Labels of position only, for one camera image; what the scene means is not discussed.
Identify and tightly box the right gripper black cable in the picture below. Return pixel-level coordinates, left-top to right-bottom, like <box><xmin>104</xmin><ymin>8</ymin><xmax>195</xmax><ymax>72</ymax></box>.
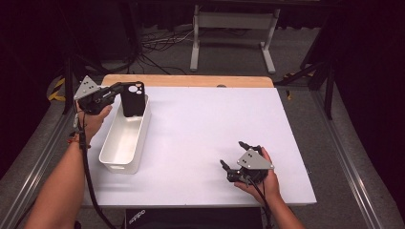
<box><xmin>246</xmin><ymin>177</ymin><xmax>274</xmax><ymax>229</ymax></box>

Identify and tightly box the tangle of floor cables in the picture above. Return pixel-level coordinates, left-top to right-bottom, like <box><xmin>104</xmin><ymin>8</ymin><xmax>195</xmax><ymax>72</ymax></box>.
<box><xmin>133</xmin><ymin>27</ymin><xmax>195</xmax><ymax>75</ymax></box>

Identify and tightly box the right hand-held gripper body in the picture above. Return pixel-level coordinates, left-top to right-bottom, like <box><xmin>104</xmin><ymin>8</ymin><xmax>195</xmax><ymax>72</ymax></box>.
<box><xmin>226</xmin><ymin>145</ymin><xmax>275</xmax><ymax>187</ymax></box>

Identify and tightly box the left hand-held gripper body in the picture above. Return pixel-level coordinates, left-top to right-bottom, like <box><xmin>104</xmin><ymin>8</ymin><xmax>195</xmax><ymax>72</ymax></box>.
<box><xmin>74</xmin><ymin>74</ymin><xmax>117</xmax><ymax>116</ymax></box>

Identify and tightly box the red string bracelet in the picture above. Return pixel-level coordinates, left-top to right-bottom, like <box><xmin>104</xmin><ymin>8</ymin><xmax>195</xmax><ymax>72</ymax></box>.
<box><xmin>66</xmin><ymin>135</ymin><xmax>93</xmax><ymax>151</ymax></box>

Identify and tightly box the black phone case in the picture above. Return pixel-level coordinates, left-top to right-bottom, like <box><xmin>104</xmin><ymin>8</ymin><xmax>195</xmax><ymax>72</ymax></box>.
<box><xmin>119</xmin><ymin>81</ymin><xmax>147</xmax><ymax>118</ymax></box>

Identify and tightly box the black tripod stand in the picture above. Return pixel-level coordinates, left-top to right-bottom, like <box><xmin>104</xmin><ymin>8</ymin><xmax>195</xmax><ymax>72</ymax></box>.
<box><xmin>275</xmin><ymin>18</ymin><xmax>335</xmax><ymax>121</ymax></box>
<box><xmin>61</xmin><ymin>53</ymin><xmax>106</xmax><ymax>115</ymax></box>

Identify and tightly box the white board sheet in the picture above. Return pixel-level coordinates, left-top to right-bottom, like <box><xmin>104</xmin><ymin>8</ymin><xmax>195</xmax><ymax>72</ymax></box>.
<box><xmin>80</xmin><ymin>85</ymin><xmax>318</xmax><ymax>208</ymax></box>

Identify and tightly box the white plastic storage bin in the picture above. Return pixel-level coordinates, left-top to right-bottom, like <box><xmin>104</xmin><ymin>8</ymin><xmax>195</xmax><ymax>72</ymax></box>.
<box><xmin>98</xmin><ymin>92</ymin><xmax>153</xmax><ymax>176</ymax></box>

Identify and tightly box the black cloth with white print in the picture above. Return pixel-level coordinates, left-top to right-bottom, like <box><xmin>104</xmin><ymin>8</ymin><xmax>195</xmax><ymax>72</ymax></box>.
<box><xmin>125</xmin><ymin>207</ymin><xmax>264</xmax><ymax>229</ymax></box>

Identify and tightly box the white metal stand frame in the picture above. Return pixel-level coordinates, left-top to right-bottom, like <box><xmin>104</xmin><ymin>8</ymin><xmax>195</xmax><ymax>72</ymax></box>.
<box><xmin>189</xmin><ymin>4</ymin><xmax>282</xmax><ymax>74</ymax></box>

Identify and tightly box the person's right hand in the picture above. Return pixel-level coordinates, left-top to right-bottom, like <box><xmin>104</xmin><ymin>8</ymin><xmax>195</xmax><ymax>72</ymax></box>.
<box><xmin>233</xmin><ymin>146</ymin><xmax>283</xmax><ymax>206</ymax></box>

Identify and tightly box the person's left hand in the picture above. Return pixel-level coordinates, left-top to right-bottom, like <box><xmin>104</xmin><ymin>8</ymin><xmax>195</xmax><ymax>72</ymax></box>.
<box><xmin>75</xmin><ymin>104</ymin><xmax>114</xmax><ymax>143</ymax></box>

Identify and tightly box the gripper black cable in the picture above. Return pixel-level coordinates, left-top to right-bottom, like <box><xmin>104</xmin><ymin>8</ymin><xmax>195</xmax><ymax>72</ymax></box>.
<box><xmin>74</xmin><ymin>113</ymin><xmax>117</xmax><ymax>229</ymax></box>
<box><xmin>246</xmin><ymin>177</ymin><xmax>274</xmax><ymax>229</ymax></box>

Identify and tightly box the aluminium floor rail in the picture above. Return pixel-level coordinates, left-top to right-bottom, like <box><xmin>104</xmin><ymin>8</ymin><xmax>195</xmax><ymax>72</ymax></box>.
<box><xmin>0</xmin><ymin>101</ymin><xmax>80</xmax><ymax>229</ymax></box>
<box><xmin>309</xmin><ymin>90</ymin><xmax>383</xmax><ymax>229</ymax></box>

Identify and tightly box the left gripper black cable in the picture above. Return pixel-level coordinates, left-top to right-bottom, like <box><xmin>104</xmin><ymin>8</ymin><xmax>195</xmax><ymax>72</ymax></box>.
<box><xmin>74</xmin><ymin>113</ymin><xmax>117</xmax><ymax>229</ymax></box>

